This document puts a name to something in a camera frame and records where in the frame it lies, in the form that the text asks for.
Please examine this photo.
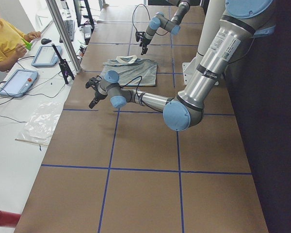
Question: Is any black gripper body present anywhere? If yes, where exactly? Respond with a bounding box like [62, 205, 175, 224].
[85, 75, 107, 100]
[135, 31, 150, 47]

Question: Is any striped polo shirt white collar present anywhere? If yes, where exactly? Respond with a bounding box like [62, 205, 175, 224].
[100, 55, 158, 87]

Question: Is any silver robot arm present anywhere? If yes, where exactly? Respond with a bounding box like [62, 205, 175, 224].
[85, 0, 276, 131]
[132, 0, 191, 55]

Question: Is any far blue teach pendant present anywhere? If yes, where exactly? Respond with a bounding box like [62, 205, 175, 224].
[31, 46, 59, 68]

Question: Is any blue teach pendant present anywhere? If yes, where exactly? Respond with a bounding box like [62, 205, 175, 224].
[31, 46, 59, 68]
[0, 69, 39, 98]

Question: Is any black keyboard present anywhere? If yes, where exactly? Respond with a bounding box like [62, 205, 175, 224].
[63, 20, 75, 41]

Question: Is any clear plastic bag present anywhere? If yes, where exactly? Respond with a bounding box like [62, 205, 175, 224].
[16, 101, 63, 146]

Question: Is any black computer mouse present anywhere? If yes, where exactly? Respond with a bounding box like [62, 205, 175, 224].
[41, 38, 52, 45]

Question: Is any near blue teach pendant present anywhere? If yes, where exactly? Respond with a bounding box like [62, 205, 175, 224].
[0, 69, 39, 98]

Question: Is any green paper object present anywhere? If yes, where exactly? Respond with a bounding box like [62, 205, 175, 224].
[22, 38, 32, 50]

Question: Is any person in yellow shirt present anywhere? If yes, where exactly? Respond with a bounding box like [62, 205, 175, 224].
[0, 17, 41, 72]

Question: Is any red object at edge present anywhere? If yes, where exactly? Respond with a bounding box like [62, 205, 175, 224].
[0, 210, 21, 228]

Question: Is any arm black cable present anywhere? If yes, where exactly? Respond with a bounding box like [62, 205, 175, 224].
[131, 3, 151, 33]
[118, 75, 165, 110]

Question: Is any black camera tripod stand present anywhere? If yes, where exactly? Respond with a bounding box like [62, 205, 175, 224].
[51, 44, 75, 84]

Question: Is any white pedestal column base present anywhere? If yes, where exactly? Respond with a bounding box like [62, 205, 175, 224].
[182, 0, 225, 85]

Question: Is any aluminium frame post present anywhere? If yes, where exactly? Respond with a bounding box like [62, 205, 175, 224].
[46, 0, 81, 74]

